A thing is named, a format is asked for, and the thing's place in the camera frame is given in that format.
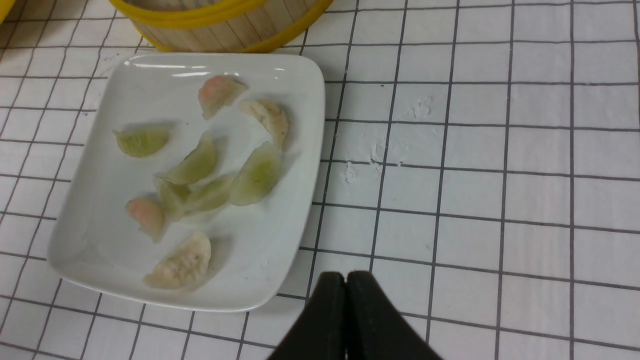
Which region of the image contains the pink dumpling lower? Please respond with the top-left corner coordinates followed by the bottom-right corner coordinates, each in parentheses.
top-left (125, 197), bottom-right (166, 244)

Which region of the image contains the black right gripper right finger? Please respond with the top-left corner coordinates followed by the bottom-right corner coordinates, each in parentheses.
top-left (346, 271), bottom-right (441, 360)

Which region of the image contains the white dumpling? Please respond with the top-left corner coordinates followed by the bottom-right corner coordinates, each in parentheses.
top-left (238, 99), bottom-right (290, 151)
top-left (142, 231), bottom-right (211, 290)

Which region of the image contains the pink dumpling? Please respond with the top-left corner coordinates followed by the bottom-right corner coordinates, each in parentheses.
top-left (125, 197), bottom-right (166, 244)
top-left (198, 75), bottom-right (247, 121)

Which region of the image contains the white square plate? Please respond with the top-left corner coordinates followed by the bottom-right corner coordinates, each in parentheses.
top-left (46, 53), bottom-right (325, 313)

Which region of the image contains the green dumpling centre lower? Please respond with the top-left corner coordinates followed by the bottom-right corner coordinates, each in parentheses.
top-left (185, 174), bottom-right (235, 214)

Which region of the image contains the green dumpling far left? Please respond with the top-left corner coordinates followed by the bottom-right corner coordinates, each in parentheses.
top-left (112, 124), bottom-right (174, 158)

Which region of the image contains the green dumpling right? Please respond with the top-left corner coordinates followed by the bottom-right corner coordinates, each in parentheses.
top-left (228, 141), bottom-right (282, 207)

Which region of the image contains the white dumpling upper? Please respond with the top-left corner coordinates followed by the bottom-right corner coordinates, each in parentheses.
top-left (238, 99), bottom-right (290, 151)

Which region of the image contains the white grid tablecloth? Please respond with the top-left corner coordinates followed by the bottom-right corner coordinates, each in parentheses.
top-left (0, 0), bottom-right (640, 360)

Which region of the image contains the green dumpling lower left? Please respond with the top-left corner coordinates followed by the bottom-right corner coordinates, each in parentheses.
top-left (153, 176), bottom-right (191, 222)

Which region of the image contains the green dumpling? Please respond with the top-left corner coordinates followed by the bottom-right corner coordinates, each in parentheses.
top-left (154, 130), bottom-right (218, 185)
top-left (153, 176), bottom-right (191, 222)
top-left (185, 174), bottom-right (235, 214)
top-left (112, 124), bottom-right (174, 158)
top-left (228, 141), bottom-right (282, 207)

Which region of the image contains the white dumpling lower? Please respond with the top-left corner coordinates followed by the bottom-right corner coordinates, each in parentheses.
top-left (142, 231), bottom-right (211, 290)

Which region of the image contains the pink dumpling upper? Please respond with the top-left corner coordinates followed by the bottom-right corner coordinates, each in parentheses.
top-left (198, 75), bottom-right (247, 121)

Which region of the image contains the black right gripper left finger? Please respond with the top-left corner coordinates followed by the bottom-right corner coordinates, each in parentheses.
top-left (269, 272), bottom-right (346, 360)

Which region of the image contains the bamboo steamer basket yellow rim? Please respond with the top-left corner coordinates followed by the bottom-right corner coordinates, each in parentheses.
top-left (111, 0), bottom-right (332, 54)

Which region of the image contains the green dumpling centre upper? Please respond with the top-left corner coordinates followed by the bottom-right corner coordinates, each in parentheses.
top-left (154, 130), bottom-right (218, 185)

